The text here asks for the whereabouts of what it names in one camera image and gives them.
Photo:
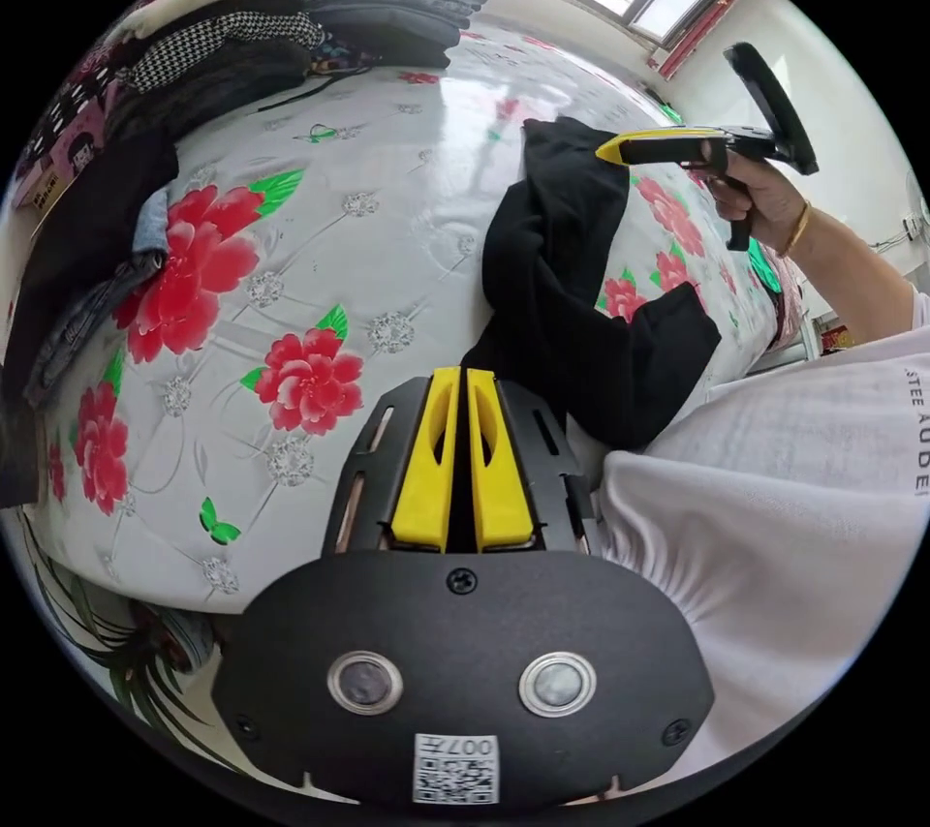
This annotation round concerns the pile of clothes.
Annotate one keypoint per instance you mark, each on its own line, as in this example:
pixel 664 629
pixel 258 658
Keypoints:
pixel 218 64

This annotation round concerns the person's right hand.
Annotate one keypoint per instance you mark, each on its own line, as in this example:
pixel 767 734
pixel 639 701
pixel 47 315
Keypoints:
pixel 770 195

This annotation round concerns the person's body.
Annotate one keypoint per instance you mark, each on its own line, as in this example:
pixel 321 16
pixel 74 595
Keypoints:
pixel 785 515

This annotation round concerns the pink carton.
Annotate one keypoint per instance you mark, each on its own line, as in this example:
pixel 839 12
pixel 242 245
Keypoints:
pixel 64 162

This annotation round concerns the white fan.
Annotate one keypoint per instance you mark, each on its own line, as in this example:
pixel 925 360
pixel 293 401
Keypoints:
pixel 917 202

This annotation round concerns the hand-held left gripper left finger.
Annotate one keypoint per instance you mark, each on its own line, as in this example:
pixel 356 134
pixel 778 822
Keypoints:
pixel 425 478

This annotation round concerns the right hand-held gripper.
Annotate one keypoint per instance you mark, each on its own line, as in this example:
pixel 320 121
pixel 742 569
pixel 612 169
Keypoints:
pixel 676 151

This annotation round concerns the person's right forearm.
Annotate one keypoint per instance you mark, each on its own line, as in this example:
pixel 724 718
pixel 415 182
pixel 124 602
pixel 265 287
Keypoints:
pixel 850 275

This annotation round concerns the bed with floral sheet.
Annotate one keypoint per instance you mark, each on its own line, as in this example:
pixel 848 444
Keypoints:
pixel 407 188

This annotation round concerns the black long pants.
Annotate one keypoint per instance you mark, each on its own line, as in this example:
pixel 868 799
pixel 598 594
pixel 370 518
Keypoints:
pixel 552 275

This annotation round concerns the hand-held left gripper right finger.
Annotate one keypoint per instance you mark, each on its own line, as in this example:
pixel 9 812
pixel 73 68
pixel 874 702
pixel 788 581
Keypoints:
pixel 501 486

